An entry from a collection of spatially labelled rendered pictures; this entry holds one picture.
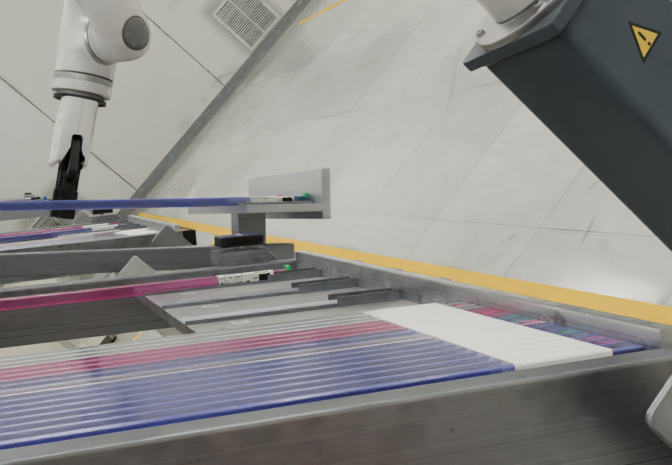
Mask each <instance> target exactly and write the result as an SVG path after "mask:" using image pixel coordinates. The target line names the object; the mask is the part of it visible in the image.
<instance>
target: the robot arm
mask: <svg viewBox="0 0 672 465"><path fill-rule="evenodd" d="M476 1H477V2H478V3H479V4H480V5H481V7H482V8H483V9H484V10H485V11H486V12H487V14H486V16H485V17H484V19H483V21H482V23H481V24H480V26H479V29H478V31H477V32H476V40H477V43H478V44H479V45H480V46H481V47H482V48H483V49H484V50H494V49H497V48H500V47H502V46H504V45H506V44H508V43H510V42H512V41H513V40H515V39H517V38H518V37H520V36H521V35H523V34H524V33H525V32H527V31H528V30H529V29H531V28H532V27H533V26H535V25H536V24H537V23H538V22H539V21H541V20H542V19H543V18H544V17H545V16H546V15H547V14H548V13H550V12H551V11H552V10H553V9H554V8H555V7H556V6H557V5H558V4H559V3H560V2H561V1H562V0H476ZM150 44H151V30H150V26H149V23H148V20H147V17H146V15H145V13H144V11H143V9H142V7H141V5H140V3H139V1H138V0H65V4H64V11H63V17H62V23H61V30H60V36H59V42H58V49H57V55H56V61H55V67H54V74H53V80H52V86H51V89H52V90H53V91H55V92H57V93H54V94H53V98H55V99H57V100H60V104H59V107H58V112H57V116H56V121H55V127H54V133H53V139H52V145H51V150H50V156H49V161H48V165H49V166H50V167H54V166H55V165H56V164H57V163H58V162H59V166H58V172H57V179H56V185H55V189H54V190H53V197H52V201H54V200H77V197H78V192H77V190H78V184H79V177H80V172H81V170H82V169H85V168H86V167H87V165H88V161H89V156H90V152H91V146H92V141H93V135H94V129H95V123H96V116H97V109H98V107H106V104H107V103H106V102H105V101H108V100H110V99H111V92H112V86H113V79H114V73H115V67H116V64H117V62H128V61H133V60H136V59H138V58H140V57H142V56H143V55H144V54H145V53H146V52H147V51H148V49H149V47H150Z"/></svg>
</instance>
